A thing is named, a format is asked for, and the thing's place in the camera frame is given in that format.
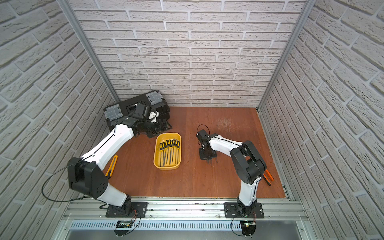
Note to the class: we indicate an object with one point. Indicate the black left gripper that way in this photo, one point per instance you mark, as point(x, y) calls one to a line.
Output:
point(160, 125)

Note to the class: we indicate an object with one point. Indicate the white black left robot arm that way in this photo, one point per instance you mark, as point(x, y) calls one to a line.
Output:
point(85, 174)

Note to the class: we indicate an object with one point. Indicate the right controller board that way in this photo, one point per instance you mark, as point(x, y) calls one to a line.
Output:
point(248, 228)

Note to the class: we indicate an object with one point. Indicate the left controller board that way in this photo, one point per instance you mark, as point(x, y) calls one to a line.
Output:
point(124, 227)

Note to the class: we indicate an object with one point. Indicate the black plastic toolbox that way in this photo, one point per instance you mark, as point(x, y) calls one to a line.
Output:
point(120, 111)

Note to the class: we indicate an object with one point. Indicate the aluminium front rail frame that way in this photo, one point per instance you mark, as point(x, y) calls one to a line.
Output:
point(187, 219)

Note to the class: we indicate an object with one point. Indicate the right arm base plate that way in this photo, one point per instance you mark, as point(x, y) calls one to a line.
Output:
point(238, 210)

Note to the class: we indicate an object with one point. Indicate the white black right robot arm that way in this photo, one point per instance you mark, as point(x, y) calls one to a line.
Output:
point(247, 160)

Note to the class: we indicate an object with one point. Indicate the controller board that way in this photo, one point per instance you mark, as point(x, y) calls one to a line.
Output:
point(124, 227)
point(248, 228)

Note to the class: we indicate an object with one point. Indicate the yellow utility knife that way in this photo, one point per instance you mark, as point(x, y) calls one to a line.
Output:
point(112, 167)

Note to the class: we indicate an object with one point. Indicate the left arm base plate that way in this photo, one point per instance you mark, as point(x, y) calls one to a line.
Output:
point(128, 210)

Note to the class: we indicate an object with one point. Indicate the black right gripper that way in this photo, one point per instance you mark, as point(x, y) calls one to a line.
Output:
point(203, 156)

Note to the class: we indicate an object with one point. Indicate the orange handled pliers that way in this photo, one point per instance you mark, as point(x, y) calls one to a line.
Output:
point(267, 176)

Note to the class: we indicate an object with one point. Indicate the yellow plastic tray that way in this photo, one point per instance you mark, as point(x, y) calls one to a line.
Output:
point(168, 151)

